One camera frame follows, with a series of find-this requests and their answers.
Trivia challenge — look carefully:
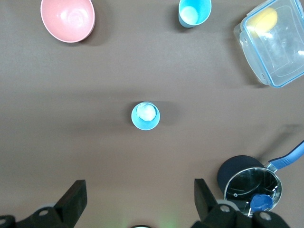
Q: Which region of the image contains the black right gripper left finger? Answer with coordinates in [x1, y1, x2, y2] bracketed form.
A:
[19, 180, 87, 228]

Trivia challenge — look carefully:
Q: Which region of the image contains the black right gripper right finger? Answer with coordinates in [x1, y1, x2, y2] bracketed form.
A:
[192, 178, 289, 228]

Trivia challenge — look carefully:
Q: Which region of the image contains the blue plastic cup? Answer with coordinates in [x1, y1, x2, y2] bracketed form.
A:
[178, 0, 212, 29]
[131, 101, 161, 131]

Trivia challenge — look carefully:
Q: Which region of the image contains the blue object inside saucepan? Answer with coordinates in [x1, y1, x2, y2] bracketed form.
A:
[250, 193, 273, 212]

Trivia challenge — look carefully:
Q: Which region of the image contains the clear plastic food container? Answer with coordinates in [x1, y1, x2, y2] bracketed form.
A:
[233, 0, 304, 88]

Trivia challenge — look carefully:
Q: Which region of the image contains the pink bowl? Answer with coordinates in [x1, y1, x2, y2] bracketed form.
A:
[40, 0, 96, 44]

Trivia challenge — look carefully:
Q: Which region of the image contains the yellow round food piece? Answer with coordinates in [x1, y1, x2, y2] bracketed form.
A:
[247, 7, 278, 40]

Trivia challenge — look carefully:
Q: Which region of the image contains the dark saucepan with blue handle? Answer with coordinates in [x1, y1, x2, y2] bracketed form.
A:
[216, 140, 304, 217]

